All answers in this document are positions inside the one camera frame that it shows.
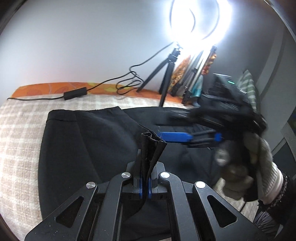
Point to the right dark sleeved forearm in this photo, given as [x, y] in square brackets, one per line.
[277, 220]

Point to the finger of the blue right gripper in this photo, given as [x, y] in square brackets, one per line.
[218, 137]
[176, 137]

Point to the small black tripod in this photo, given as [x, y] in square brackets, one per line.
[170, 62]

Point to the checkered beige bed cover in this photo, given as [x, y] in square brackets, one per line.
[22, 127]

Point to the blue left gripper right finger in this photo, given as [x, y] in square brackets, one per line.
[156, 189]

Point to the colourful hanging cloth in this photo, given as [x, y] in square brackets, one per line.
[187, 79]

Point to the black pants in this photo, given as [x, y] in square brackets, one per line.
[82, 146]

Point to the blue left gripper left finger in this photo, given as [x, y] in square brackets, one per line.
[137, 177]

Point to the right gloved hand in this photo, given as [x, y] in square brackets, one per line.
[241, 171]

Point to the bright ring light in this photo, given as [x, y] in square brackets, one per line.
[192, 25]

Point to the orange patterned bed sheet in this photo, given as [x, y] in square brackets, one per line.
[60, 88]

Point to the folded silver tripod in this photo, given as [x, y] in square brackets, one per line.
[196, 72]

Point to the green white patterned pillow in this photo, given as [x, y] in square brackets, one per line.
[246, 83]

